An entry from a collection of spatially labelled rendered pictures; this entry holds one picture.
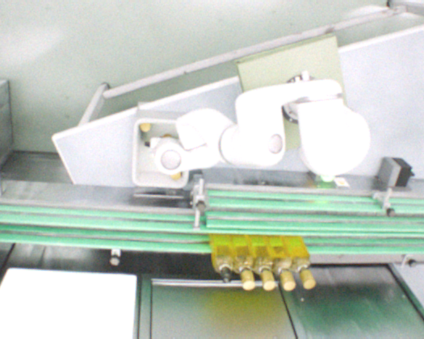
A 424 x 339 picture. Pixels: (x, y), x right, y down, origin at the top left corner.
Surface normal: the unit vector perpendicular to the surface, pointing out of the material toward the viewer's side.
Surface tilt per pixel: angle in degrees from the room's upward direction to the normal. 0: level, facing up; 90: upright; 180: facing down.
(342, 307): 90
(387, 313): 90
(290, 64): 4
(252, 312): 90
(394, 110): 0
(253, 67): 4
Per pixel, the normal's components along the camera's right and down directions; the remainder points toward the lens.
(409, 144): 0.10, 0.44
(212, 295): 0.11, -0.89
